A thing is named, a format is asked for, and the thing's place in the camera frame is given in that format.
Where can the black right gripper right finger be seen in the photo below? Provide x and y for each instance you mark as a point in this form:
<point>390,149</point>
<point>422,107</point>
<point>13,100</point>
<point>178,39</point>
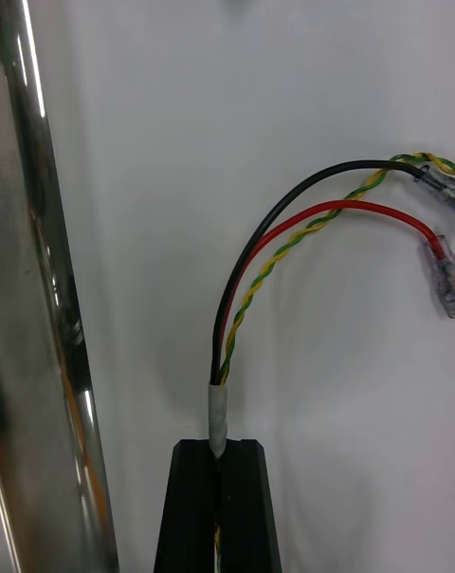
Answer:
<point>246,506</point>

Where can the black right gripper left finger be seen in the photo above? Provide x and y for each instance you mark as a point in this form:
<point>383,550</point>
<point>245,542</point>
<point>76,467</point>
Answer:
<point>189,506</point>

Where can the steel tray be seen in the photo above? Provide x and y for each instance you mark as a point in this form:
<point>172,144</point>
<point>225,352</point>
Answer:
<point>33,345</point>

